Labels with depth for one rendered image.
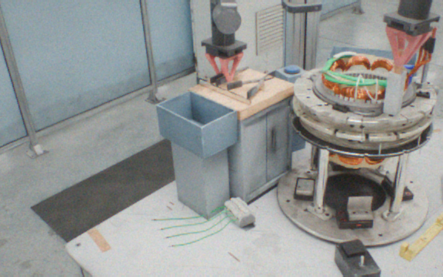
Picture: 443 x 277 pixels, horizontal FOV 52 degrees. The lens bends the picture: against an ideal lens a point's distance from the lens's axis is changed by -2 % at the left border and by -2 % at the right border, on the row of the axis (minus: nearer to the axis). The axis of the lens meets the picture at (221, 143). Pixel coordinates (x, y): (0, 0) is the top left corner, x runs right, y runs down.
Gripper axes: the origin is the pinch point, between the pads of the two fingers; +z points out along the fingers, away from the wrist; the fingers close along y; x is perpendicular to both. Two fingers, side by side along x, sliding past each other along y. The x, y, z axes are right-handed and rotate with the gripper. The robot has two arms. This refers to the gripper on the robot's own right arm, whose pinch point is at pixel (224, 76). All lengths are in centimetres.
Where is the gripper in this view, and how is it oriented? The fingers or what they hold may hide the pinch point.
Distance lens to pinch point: 119.2
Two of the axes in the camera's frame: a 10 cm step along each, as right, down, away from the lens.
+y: 6.9, 3.6, -6.3
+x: 7.2, -3.9, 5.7
